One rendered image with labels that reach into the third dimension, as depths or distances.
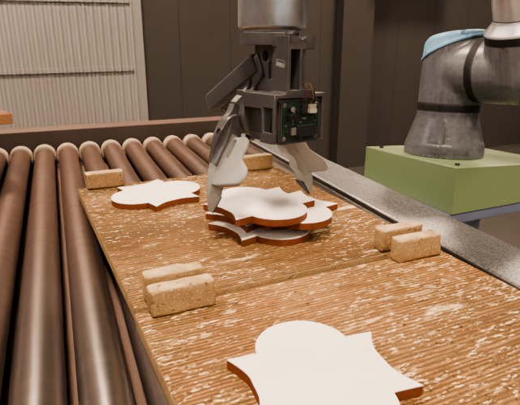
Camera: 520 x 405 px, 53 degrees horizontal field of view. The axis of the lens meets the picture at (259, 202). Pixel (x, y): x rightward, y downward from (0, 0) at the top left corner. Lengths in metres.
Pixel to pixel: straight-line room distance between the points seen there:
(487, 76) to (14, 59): 3.25
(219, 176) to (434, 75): 0.57
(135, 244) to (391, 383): 0.36
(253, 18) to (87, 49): 3.32
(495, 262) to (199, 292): 0.36
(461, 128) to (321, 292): 0.60
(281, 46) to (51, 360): 0.37
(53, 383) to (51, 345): 0.05
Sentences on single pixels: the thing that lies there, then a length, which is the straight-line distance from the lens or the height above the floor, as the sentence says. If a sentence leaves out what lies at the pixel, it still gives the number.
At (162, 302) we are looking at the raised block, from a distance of 0.47.
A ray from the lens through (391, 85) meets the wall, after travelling 4.99.
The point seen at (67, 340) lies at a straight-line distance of 0.58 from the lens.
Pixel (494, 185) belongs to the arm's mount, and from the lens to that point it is 1.02.
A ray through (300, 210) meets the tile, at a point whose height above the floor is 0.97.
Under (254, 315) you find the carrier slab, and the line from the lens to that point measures 0.47.
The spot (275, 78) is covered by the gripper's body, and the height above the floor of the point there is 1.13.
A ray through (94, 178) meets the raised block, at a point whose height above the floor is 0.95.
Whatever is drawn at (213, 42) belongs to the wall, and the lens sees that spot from 4.13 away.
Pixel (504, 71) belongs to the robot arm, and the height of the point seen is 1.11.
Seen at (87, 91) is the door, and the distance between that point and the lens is 3.88.
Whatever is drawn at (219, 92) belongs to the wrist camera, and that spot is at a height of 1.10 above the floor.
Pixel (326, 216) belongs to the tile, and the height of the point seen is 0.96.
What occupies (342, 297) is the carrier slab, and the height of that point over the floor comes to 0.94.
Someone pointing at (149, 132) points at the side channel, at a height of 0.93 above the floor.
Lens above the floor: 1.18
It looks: 18 degrees down
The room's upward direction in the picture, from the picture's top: straight up
